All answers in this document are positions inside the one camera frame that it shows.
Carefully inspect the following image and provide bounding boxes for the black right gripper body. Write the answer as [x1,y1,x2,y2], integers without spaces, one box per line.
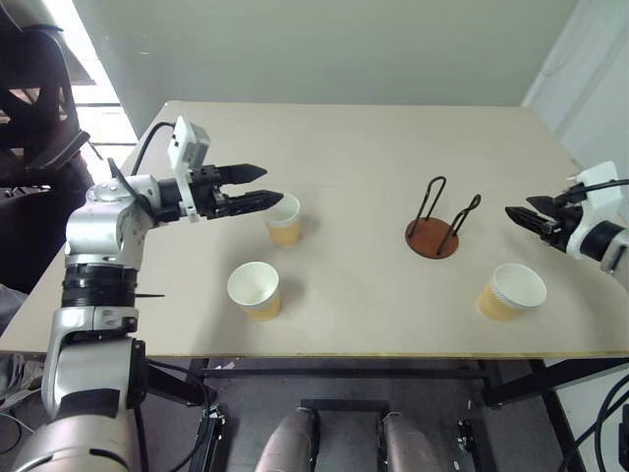
[539,196,586,253]

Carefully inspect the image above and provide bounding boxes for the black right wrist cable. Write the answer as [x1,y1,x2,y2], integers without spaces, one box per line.
[564,177,629,199]

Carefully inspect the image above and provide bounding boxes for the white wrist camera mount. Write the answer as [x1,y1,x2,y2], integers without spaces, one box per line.
[167,115,212,223]
[564,160,621,261]

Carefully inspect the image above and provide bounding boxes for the black floor cables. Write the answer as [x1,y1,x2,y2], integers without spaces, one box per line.
[559,378,629,472]

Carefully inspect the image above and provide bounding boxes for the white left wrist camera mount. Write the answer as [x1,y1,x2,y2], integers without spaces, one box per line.
[167,115,212,223]

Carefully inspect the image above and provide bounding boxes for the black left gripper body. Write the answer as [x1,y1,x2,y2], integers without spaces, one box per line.
[189,165,233,220]

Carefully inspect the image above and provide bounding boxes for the dark rounded metallic shape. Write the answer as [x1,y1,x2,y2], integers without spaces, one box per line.
[382,412,446,472]
[253,410,320,472]

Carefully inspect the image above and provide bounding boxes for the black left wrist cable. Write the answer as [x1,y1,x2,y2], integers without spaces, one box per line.
[128,121,178,178]

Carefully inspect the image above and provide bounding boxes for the black office chair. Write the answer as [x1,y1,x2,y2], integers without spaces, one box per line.
[0,0,107,296]

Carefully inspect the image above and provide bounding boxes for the black metal table frame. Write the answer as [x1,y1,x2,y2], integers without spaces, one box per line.
[142,356,629,472]

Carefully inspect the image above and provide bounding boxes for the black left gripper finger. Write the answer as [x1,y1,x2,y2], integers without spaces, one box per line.
[218,162,269,188]
[223,190,287,217]

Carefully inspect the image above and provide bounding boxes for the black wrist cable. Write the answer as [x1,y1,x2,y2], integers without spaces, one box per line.
[564,177,629,199]
[128,121,178,178]

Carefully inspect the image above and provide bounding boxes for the black table leg bracket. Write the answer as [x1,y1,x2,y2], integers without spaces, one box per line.
[189,405,230,472]
[456,417,481,472]

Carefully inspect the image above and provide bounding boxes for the tan white paper cup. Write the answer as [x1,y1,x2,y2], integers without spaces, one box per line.
[226,262,282,323]
[263,192,302,248]
[475,263,548,324]

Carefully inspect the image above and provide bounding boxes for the black robot body cable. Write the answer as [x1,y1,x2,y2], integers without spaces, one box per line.
[132,361,217,472]

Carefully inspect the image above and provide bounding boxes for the brown wire cup holder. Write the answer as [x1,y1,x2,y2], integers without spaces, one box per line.
[404,175,483,260]

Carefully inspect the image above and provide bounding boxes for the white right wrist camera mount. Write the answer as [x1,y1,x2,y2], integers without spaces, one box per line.
[564,160,621,261]

